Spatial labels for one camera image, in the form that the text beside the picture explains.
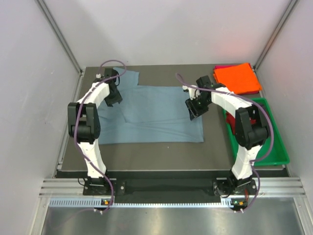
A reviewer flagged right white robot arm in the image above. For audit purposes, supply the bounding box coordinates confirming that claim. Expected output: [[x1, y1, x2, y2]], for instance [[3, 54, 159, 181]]
[[182, 76, 272, 194]]

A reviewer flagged folded orange t-shirt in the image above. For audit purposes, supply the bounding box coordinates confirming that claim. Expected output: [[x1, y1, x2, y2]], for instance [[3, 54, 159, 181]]
[[213, 63, 263, 96]]

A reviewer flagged slotted grey cable duct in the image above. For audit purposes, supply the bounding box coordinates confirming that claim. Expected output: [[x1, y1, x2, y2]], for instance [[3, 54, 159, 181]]
[[48, 197, 248, 208]]

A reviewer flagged grey-blue t-shirt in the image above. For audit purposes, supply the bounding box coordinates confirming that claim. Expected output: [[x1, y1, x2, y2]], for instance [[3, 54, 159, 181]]
[[97, 70, 204, 144]]

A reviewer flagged dark red t-shirt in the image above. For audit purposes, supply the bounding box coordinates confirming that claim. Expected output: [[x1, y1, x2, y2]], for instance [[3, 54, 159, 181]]
[[226, 109, 256, 136]]

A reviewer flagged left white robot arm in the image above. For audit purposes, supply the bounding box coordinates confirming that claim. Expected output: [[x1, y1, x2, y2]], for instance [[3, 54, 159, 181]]
[[67, 68, 122, 194]]

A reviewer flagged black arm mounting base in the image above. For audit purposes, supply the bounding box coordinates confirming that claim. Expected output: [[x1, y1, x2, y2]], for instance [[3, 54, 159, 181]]
[[80, 170, 257, 197]]

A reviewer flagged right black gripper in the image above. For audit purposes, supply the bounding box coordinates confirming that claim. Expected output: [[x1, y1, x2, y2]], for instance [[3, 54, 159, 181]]
[[185, 94, 211, 120]]

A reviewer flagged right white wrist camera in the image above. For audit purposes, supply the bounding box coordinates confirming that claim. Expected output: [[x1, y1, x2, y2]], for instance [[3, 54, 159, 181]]
[[182, 85, 201, 100]]

